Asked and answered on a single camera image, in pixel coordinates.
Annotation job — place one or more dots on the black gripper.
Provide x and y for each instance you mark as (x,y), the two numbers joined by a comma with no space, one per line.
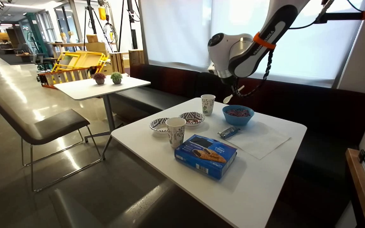
(232,82)

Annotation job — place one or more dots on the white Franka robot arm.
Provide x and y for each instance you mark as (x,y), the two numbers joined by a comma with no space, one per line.
(224,52)

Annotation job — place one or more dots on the blue bowl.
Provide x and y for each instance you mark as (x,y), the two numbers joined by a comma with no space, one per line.
(236,121)

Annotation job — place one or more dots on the small patterned saucer bowl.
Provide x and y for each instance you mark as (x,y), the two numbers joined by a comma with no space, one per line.
(191,118)
(157,125)

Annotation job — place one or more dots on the colourful beads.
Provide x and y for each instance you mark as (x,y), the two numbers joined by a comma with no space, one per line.
(238,112)

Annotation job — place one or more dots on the black white patterned cup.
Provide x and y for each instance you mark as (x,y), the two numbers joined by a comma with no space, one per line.
(208,106)
(176,133)

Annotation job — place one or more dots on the white paper sheet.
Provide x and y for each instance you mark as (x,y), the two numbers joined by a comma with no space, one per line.
(260,141)

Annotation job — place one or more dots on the blue cardboard box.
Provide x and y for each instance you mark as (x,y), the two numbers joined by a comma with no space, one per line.
(205,159)

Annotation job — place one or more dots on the dark bench sofa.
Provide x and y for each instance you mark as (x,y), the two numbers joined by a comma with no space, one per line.
(317,109)

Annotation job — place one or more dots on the green potted plant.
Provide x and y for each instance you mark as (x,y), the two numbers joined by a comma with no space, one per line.
(117,78)

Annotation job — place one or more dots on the red potted plant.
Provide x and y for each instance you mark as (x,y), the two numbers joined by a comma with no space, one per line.
(99,79)

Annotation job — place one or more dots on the white side table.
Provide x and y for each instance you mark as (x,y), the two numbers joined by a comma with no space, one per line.
(94,89)

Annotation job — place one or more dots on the black tripod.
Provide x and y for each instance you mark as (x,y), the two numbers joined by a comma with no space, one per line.
(91,17)

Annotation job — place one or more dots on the wooden shelf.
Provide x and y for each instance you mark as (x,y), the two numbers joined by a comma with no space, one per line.
(361,198)

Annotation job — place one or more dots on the wooden slatted pallet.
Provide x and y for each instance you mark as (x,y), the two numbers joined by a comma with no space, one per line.
(63,78)

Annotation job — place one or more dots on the dark glossy seat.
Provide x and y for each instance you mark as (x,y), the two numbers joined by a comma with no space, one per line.
(107,211)

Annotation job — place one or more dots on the dark metal-legged chair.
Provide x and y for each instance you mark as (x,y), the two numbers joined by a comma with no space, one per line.
(43,125)

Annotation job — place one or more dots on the teal metal rack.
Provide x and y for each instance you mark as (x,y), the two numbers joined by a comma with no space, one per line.
(38,40)

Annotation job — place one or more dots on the yellow metal frame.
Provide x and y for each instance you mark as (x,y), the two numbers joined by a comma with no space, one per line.
(79,61)

